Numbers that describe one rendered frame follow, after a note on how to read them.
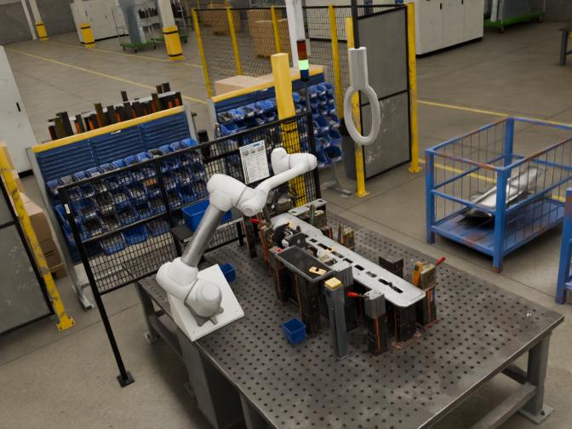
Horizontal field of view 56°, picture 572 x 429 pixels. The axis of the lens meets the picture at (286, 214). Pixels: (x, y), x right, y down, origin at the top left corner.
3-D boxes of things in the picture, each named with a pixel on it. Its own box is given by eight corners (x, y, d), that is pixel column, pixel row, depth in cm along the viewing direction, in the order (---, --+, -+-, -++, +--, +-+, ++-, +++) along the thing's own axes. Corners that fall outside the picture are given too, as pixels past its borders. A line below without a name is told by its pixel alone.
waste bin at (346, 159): (388, 173, 680) (386, 117, 649) (359, 185, 656) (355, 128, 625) (362, 164, 719) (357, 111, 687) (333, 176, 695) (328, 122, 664)
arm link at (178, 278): (182, 306, 299) (147, 287, 299) (189, 296, 315) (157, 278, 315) (246, 188, 284) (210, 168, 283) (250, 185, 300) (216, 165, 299)
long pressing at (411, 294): (432, 292, 273) (432, 290, 272) (400, 311, 263) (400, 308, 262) (287, 212, 382) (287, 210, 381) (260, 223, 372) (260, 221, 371)
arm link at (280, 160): (271, 174, 340) (290, 174, 336) (267, 151, 333) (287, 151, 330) (275, 168, 349) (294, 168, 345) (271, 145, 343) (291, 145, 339)
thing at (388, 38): (361, 197, 625) (347, 18, 539) (353, 194, 636) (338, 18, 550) (422, 169, 675) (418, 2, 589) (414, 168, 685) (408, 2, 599)
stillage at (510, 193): (505, 201, 567) (509, 114, 527) (579, 224, 505) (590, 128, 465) (426, 243, 512) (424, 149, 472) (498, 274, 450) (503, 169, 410)
